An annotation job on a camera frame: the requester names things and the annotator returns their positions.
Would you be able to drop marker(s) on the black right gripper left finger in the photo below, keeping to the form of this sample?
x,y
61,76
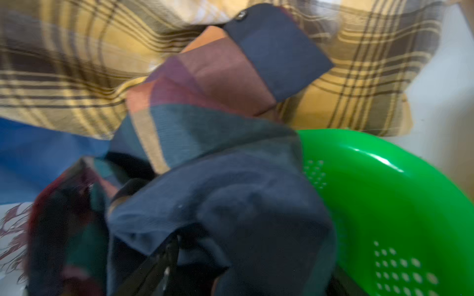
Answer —
x,y
153,277

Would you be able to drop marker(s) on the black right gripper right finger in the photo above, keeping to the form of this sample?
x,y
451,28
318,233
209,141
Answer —
x,y
341,284

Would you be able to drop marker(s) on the green plastic mesh basket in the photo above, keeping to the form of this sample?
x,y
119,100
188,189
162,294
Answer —
x,y
403,228

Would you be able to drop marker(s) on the dark multicolour plaid shirt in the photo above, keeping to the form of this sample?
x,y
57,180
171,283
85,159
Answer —
x,y
201,158

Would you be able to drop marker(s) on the light blue shirt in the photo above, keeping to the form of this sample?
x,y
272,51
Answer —
x,y
32,158

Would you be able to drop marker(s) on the yellow plaid shirt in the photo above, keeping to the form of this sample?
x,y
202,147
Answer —
x,y
66,65

